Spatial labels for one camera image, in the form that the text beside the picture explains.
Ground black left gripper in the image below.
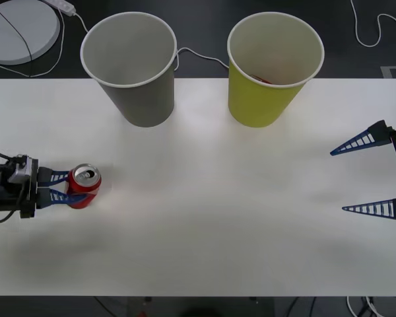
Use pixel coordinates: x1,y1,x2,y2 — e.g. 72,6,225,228
0,157,92,219

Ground grey plastic waste bin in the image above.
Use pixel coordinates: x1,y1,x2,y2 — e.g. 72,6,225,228
80,11,178,128

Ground yellow-green plastic waste bin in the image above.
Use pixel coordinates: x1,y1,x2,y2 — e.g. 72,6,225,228
226,12,325,129

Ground round pale grey disc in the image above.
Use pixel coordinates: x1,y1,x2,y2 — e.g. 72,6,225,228
0,0,61,66

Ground white power strip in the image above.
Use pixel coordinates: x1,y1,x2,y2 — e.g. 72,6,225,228
42,0,77,17

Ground white coiled cable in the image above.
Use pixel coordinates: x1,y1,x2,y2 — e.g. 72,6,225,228
345,295,385,317

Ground thin pale looped cable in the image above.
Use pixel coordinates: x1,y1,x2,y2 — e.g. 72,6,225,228
28,9,66,79

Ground thin black cable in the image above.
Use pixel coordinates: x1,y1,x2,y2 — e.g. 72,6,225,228
0,4,33,79

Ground white wavy cable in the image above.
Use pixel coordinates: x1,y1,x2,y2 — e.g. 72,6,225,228
349,0,396,48

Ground white power strip cable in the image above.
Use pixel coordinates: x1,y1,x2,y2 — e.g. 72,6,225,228
73,11,231,72

